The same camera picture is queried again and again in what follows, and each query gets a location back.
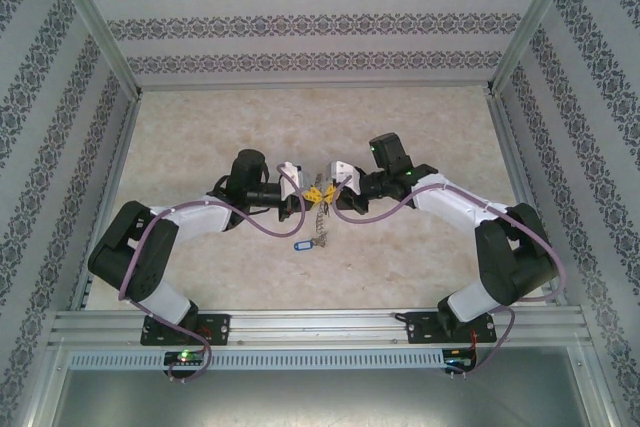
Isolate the black mounting plate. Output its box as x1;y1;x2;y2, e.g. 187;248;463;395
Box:
405;310;502;346
140;314;232;347

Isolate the small circuit board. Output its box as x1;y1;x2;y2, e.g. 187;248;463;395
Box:
442;352;477;372
163;349;207;367

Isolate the grey sheet metal panel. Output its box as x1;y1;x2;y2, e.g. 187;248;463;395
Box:
47;346;619;427

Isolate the purple cable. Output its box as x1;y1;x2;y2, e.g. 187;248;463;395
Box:
333;184;560;378
117;169;307;383

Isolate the aluminium frame cross bar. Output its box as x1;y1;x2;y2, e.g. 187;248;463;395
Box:
137;77;496;93

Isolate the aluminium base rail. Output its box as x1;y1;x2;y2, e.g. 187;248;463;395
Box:
47;304;586;348

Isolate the aluminium frame side rail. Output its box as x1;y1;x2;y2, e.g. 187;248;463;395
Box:
69;96;144;311
487;91;569;308

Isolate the slotted grey cable duct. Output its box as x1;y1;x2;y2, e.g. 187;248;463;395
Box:
69;349;446;372

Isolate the aluminium frame post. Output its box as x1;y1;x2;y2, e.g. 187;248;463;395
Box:
487;0;586;98
44;0;146;101

